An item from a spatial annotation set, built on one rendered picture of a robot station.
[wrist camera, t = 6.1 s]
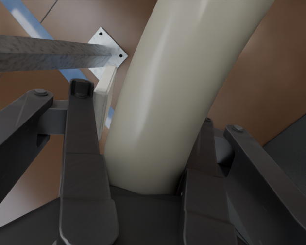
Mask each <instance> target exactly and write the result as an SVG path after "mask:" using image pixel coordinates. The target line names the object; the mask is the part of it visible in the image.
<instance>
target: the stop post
mask: <svg viewBox="0 0 306 245"><path fill-rule="evenodd" d="M127 57H128V54H127V53H126V52H125V51H124V50H123V49H122V48H121V47H120V46H119V45H118V44H117V43H116V41H115V40H114V39H113V38H112V37H111V36H110V35H109V34H108V33H107V32H106V31H105V30H104V28H103V27H100V28H99V29H98V31H97V32H96V33H95V34H94V36H93V37H92V38H91V40H90V41H89V42H88V43H80V42H70V41H61V40H51V39H41V38H31V37H21V36H11V35H0V72H13V71H32V70H60V69H79V68H89V69H90V70H91V71H92V73H93V74H94V75H95V76H96V77H97V78H98V79H99V80H100V78H101V76H102V74H103V72H104V70H105V68H106V66H107V65H109V64H111V65H116V67H117V68H118V67H119V66H120V65H121V64H122V63H123V62H124V60H125V59H126V58H127Z"/></svg>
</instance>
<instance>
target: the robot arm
mask: <svg viewBox="0 0 306 245"><path fill-rule="evenodd" d="M116 73H117V67H116V65H111V64H109V65H107V66H106V68H105V70H104V72H103V74H102V76H101V78H100V80H99V82H98V84H97V86H96V87H95V86H94V83H93V82H91V81H89V80H86V79H79V78H76V79H71V80H70V83H69V92H68V100H54V99H53V97H54V94H53V93H52V92H50V91H46V90H44V89H34V90H30V91H28V92H26V93H25V94H23V95H22V96H20V97H19V98H18V99H16V100H15V101H13V102H12V103H10V104H9V105H8V106H6V107H5V108H4V109H2V110H1V111H0V204H1V202H2V201H3V200H4V198H5V197H6V196H7V194H8V193H9V192H10V190H11V189H12V188H13V187H14V185H15V184H16V183H17V182H18V180H19V179H20V178H21V176H22V175H23V174H24V172H25V171H26V170H27V169H28V167H29V166H30V165H31V163H32V162H33V161H34V159H35V158H36V157H37V155H38V154H39V153H40V152H41V150H42V149H43V148H44V146H45V145H46V144H47V142H48V141H49V140H50V135H64V141H63V152H62V164H61V174H60V186H59V197H58V198H56V199H54V200H52V201H50V202H48V203H46V204H44V205H42V206H40V207H38V208H36V209H34V210H33V211H31V212H29V213H27V214H25V215H23V216H21V217H19V218H17V219H15V220H13V221H11V222H9V223H7V224H5V225H3V226H1V227H0V245H247V244H246V243H245V242H244V241H243V240H242V239H241V238H239V237H238V236H237V235H236V229H235V226H234V224H232V223H230V218H229V211H228V203H227V196H226V194H227V195H228V197H229V199H230V201H231V203H232V205H233V207H234V209H235V211H236V213H237V215H238V217H239V219H240V221H241V223H242V225H243V227H244V229H245V231H246V233H247V235H248V237H249V239H250V241H251V243H252V245H306V196H305V195H304V194H303V193H302V192H301V191H300V189H299V188H298V187H297V186H296V185H295V184H294V183H293V182H292V180H291V179H290V178H289V177H288V176H287V175H286V174H285V173H284V171H283V170H282V169H281V168H280V167H279V166H278V165H277V164H276V162H275V161H274V160H273V159H272V158H271V157H270V156H269V154H268V153H267V152H266V151H265V150H264V149H263V148H262V147H261V146H260V144H259V143H258V142H257V141H256V140H255V139H254V138H253V136H252V135H251V134H250V133H249V132H248V131H247V130H246V129H244V128H242V127H241V126H239V125H227V126H226V127H225V130H224V131H223V130H220V129H217V128H214V127H213V121H212V120H211V119H210V118H208V117H206V119H205V121H204V123H203V125H202V127H201V129H200V132H199V134H198V136H197V138H196V141H195V143H194V145H193V148H192V150H191V153H190V155H189V158H188V160H187V163H186V166H185V169H184V172H183V175H182V178H181V181H180V184H179V187H178V190H177V194H176V196H175V195H168V194H152V195H143V194H138V193H136V192H132V191H129V190H126V189H123V188H119V187H116V186H110V185H109V182H108V175H107V169H106V163H105V157H104V155H102V154H100V149H99V142H98V141H99V140H101V137H102V133H103V129H104V126H105V122H106V119H107V115H108V112H109V108H110V105H111V102H112V96H113V90H114V84H115V78H116Z"/></svg>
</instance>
